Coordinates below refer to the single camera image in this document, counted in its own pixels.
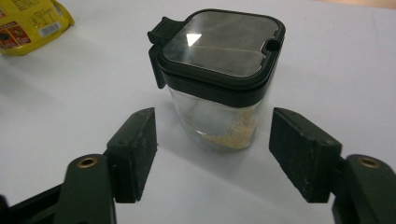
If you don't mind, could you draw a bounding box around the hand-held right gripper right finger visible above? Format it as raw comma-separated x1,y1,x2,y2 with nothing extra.
269,107,343,203

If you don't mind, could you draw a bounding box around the yellow seasoning pouch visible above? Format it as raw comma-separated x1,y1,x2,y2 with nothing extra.
0,0,76,57

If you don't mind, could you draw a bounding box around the clear seasoning jar black lid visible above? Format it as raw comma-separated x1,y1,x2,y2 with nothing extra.
147,8,287,153

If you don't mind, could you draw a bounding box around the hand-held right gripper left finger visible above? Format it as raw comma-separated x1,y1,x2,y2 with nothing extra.
104,106,158,203

